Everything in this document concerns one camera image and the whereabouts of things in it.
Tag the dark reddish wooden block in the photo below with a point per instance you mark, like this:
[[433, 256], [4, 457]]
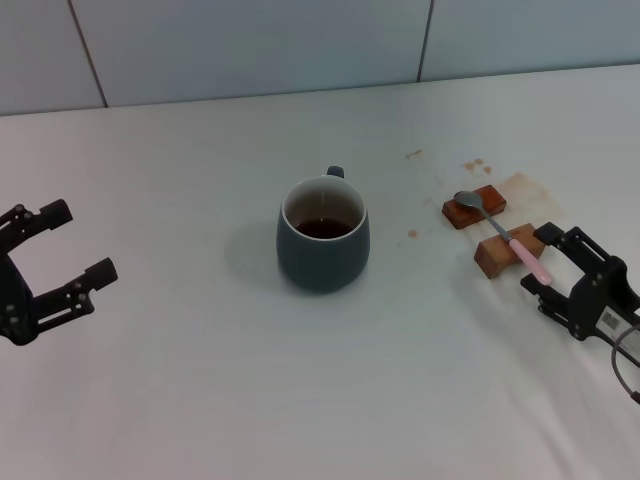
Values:
[[492, 197]]

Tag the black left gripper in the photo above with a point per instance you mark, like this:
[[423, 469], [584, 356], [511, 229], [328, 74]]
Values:
[[12, 305]]

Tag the light notched wooden block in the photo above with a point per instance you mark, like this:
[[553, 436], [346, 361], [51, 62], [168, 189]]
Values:
[[492, 255]]

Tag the grey ceramic cup with coffee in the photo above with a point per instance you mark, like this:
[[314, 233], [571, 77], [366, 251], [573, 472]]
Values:
[[322, 260]]

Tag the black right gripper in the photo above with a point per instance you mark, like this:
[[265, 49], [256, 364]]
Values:
[[605, 300]]

